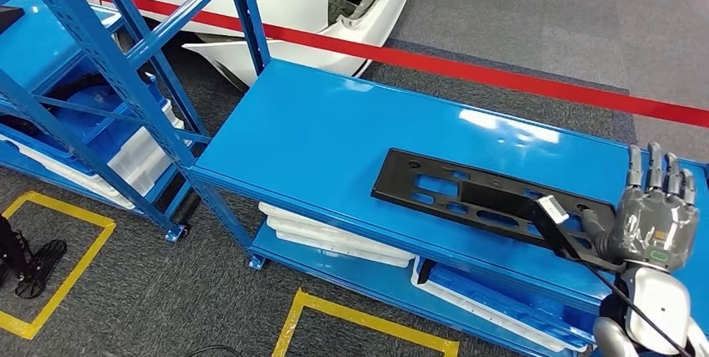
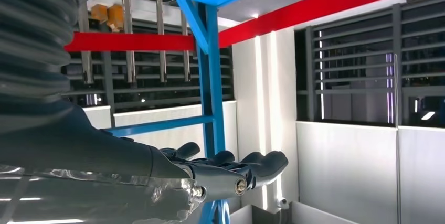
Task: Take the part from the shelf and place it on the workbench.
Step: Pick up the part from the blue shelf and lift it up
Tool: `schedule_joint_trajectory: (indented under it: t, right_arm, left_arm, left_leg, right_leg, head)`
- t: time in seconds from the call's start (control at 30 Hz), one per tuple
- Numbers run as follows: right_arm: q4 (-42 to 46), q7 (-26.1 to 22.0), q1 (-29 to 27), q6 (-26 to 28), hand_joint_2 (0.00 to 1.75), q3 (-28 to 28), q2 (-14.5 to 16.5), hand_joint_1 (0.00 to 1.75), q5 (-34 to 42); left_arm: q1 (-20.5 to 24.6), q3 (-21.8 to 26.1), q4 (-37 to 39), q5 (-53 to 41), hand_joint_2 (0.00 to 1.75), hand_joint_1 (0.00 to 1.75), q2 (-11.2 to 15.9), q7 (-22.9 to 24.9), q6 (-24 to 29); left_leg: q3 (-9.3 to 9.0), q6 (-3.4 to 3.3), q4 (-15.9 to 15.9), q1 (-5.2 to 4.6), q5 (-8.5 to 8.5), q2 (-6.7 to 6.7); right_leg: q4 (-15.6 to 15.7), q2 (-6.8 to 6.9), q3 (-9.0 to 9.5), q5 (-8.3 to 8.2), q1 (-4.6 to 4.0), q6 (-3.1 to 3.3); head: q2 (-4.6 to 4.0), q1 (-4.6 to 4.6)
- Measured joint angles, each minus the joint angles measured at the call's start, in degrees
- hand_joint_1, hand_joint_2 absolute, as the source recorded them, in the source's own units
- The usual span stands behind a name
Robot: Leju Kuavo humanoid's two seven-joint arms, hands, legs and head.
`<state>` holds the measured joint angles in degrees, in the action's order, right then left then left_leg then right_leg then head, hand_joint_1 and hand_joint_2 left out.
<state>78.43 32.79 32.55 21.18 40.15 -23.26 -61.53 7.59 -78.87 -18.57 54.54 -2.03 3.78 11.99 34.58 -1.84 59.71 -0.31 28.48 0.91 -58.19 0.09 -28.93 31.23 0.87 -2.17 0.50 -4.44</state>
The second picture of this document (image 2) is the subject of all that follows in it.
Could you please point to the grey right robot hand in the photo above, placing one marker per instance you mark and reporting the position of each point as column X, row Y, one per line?
column 87, row 166

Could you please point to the silver vertical bar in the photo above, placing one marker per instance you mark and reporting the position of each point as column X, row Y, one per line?
column 162, row 66
column 87, row 62
column 186, row 66
column 130, row 66

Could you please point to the small white camera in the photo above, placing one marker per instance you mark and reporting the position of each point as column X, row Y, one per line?
column 282, row 204

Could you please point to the blue metal shelf rack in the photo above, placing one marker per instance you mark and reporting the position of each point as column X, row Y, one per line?
column 212, row 76

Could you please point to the orange box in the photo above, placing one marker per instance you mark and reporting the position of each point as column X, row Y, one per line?
column 115, row 17
column 99, row 14

